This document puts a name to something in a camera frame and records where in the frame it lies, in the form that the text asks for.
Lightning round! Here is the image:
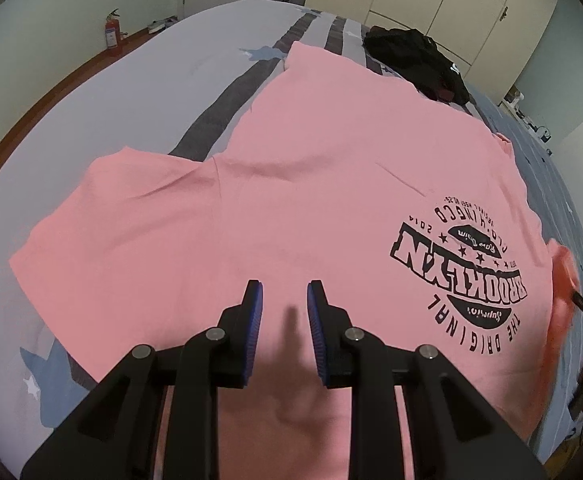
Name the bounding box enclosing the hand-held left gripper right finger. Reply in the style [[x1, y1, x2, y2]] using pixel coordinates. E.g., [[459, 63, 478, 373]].
[[307, 280, 547, 480]]

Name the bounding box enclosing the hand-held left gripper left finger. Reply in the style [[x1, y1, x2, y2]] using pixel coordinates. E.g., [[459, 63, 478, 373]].
[[20, 280, 264, 480]]

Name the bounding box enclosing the pink printed t-shirt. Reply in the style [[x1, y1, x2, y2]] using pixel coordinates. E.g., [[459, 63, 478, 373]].
[[8, 40, 579, 480]]

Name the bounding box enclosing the pile of black clothes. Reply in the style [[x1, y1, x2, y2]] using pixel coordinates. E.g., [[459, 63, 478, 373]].
[[363, 27, 472, 106]]

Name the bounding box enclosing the small bedside clutter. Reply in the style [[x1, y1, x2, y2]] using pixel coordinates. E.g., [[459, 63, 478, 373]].
[[501, 91, 553, 142]]

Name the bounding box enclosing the striped bed sheet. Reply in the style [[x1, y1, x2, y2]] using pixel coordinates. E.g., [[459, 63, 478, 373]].
[[0, 0, 583, 466]]

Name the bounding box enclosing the red fire extinguisher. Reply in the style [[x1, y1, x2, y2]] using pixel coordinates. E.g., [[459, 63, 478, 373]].
[[102, 8, 125, 53]]

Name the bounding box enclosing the cream wardrobe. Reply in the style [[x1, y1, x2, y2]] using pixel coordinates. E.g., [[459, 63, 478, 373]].
[[306, 0, 565, 98]]

